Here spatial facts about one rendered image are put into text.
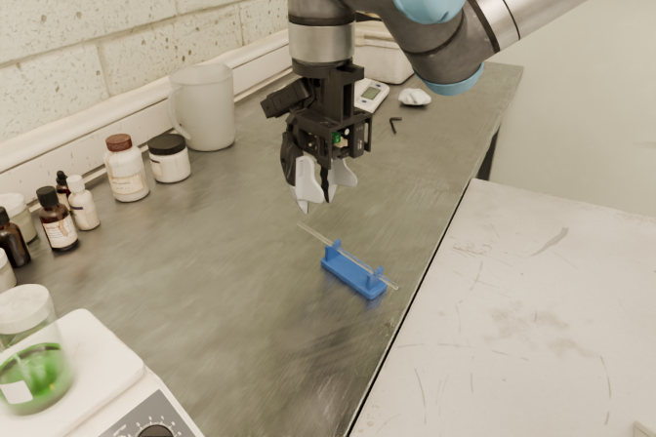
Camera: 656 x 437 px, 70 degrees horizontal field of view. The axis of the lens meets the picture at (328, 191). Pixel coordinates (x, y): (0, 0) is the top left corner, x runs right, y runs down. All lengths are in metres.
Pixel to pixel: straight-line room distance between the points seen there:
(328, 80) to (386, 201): 0.35
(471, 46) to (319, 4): 0.17
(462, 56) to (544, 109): 1.19
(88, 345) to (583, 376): 0.52
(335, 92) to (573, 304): 0.41
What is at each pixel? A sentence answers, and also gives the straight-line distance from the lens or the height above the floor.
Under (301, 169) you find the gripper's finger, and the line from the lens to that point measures 0.61.
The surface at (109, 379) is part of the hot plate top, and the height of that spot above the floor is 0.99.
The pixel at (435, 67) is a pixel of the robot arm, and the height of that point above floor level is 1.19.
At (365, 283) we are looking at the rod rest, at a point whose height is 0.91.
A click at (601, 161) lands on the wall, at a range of 1.78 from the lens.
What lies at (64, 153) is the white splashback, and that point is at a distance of 0.95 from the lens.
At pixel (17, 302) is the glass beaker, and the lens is 0.48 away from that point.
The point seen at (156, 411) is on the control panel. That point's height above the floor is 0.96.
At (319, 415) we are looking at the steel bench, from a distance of 0.53.
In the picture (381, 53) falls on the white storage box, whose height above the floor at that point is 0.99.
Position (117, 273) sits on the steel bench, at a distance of 0.73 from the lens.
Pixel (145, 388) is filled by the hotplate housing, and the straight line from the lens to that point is 0.49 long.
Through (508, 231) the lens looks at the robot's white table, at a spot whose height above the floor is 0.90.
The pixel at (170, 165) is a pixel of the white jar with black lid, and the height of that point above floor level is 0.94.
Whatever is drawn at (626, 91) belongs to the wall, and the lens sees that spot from 1.70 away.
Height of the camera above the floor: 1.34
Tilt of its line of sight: 31 degrees down
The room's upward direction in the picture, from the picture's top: straight up
